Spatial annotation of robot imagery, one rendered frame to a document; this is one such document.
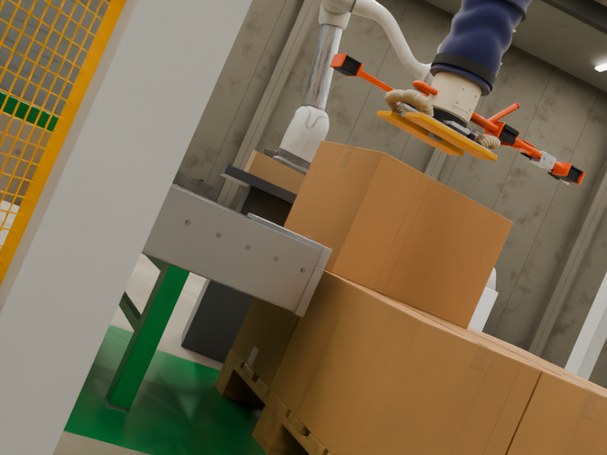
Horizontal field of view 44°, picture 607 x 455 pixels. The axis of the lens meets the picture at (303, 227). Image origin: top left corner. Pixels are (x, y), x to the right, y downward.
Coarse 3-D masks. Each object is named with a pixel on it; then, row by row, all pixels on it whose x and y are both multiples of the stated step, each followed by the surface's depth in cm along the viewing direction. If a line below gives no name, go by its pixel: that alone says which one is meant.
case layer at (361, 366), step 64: (256, 320) 258; (320, 320) 219; (384, 320) 190; (320, 384) 205; (384, 384) 180; (448, 384) 182; (512, 384) 190; (576, 384) 201; (384, 448) 178; (448, 448) 185; (512, 448) 193; (576, 448) 201
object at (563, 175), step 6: (564, 162) 284; (570, 168) 283; (576, 168) 283; (558, 174) 284; (564, 174) 281; (570, 174) 283; (576, 174) 284; (582, 174) 284; (564, 180) 289; (570, 180) 284; (576, 180) 285; (582, 180) 284
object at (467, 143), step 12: (420, 120) 243; (432, 120) 242; (432, 132) 253; (444, 132) 245; (456, 132) 247; (456, 144) 256; (468, 144) 249; (480, 144) 253; (480, 156) 259; (492, 156) 254
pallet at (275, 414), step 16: (224, 368) 265; (240, 368) 253; (224, 384) 260; (240, 384) 260; (256, 384) 239; (240, 400) 261; (256, 400) 263; (272, 400) 225; (272, 416) 221; (288, 416) 213; (256, 432) 226; (272, 432) 217; (288, 432) 216; (304, 432) 204; (272, 448) 215; (288, 448) 217; (304, 448) 199; (320, 448) 193
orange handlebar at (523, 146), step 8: (360, 72) 273; (368, 80) 275; (376, 80) 276; (416, 80) 254; (384, 88) 278; (392, 88) 279; (416, 88) 256; (424, 88) 253; (432, 88) 253; (472, 120) 267; (480, 120) 263; (488, 120) 265; (488, 128) 270; (496, 128) 266; (520, 144) 272; (528, 144) 274; (520, 152) 279; (528, 152) 274; (536, 152) 275; (560, 168) 281
